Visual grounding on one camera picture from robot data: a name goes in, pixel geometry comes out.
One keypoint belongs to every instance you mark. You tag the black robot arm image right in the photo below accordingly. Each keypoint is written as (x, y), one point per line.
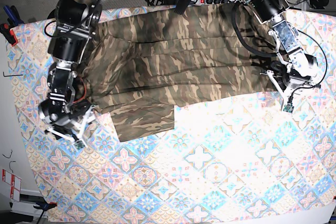
(288, 50)

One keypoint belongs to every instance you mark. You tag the blue red clamp upper left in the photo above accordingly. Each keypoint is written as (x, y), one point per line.
(13, 20)

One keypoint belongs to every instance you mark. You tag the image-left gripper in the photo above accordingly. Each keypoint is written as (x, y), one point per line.
(70, 126)

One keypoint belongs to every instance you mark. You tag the white power strip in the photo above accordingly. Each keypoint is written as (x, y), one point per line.
(209, 2)

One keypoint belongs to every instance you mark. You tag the black robot arm image left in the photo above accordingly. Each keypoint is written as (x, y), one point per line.
(66, 110)

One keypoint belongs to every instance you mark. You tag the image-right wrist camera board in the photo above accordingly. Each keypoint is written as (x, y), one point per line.
(288, 108)

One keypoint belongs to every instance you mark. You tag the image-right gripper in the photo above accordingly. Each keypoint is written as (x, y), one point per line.
(289, 84)

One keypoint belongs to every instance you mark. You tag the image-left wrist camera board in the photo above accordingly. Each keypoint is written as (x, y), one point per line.
(79, 144)

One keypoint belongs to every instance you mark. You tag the red white label card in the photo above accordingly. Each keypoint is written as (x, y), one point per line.
(10, 185)

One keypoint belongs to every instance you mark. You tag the blue clamp lower left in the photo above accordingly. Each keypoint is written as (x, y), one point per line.
(44, 206)

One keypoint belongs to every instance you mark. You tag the patterned tile tablecloth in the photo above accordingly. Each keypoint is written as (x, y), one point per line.
(234, 159)

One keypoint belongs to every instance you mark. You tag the camouflage T-shirt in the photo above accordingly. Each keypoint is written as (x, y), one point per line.
(143, 66)

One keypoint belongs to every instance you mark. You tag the black camera support post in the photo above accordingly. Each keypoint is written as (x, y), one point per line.
(181, 6)

